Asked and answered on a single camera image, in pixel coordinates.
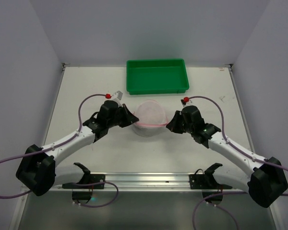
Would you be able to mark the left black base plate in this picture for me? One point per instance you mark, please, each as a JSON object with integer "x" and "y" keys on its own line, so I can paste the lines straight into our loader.
{"x": 97, "y": 180}

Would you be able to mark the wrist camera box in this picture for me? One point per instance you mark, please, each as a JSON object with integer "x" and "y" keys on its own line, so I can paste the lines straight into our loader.
{"x": 116, "y": 97}
{"x": 186, "y": 101}

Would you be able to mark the aluminium mounting rail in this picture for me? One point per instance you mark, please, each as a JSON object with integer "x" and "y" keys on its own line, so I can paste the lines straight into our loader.
{"x": 146, "y": 180}

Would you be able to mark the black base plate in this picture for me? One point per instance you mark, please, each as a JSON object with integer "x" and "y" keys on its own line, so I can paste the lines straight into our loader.
{"x": 203, "y": 180}
{"x": 97, "y": 180}

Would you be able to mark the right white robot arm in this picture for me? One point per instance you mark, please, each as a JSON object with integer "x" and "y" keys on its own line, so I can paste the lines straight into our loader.
{"x": 261, "y": 178}

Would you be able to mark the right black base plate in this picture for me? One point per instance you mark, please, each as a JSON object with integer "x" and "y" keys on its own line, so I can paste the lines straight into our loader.
{"x": 203, "y": 180}

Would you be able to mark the green plastic tray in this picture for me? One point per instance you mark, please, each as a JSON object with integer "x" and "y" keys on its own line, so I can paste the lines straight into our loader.
{"x": 156, "y": 76}

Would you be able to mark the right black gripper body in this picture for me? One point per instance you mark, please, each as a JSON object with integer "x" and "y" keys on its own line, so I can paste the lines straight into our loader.
{"x": 178, "y": 120}

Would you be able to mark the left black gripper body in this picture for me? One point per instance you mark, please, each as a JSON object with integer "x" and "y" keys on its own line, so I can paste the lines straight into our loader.
{"x": 122, "y": 115}

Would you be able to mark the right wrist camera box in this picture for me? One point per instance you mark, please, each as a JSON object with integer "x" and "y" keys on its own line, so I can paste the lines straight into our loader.
{"x": 186, "y": 101}

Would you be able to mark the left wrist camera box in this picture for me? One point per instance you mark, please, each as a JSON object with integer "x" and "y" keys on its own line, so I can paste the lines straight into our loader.
{"x": 116, "y": 97}

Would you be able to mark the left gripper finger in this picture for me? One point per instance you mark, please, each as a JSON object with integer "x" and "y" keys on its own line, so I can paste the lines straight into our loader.
{"x": 130, "y": 118}
{"x": 124, "y": 108}

